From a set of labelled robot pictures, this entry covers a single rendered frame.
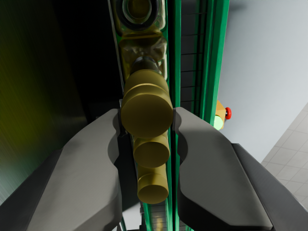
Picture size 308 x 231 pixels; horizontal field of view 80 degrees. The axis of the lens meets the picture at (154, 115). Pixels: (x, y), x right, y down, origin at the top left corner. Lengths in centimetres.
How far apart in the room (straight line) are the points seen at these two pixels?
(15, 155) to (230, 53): 55
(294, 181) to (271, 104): 197
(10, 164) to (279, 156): 219
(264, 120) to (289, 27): 30
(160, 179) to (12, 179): 14
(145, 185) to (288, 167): 227
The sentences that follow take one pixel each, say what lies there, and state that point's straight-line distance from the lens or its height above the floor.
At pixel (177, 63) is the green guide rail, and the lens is 34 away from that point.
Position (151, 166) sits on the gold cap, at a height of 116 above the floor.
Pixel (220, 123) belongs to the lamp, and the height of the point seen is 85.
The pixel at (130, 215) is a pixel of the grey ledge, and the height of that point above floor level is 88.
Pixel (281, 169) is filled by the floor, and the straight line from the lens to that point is 240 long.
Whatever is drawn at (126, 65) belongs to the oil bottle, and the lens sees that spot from 21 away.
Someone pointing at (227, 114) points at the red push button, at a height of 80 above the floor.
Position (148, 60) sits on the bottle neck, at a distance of 19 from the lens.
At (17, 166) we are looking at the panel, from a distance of 21.
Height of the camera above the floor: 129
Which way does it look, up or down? 59 degrees down
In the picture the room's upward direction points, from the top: 174 degrees clockwise
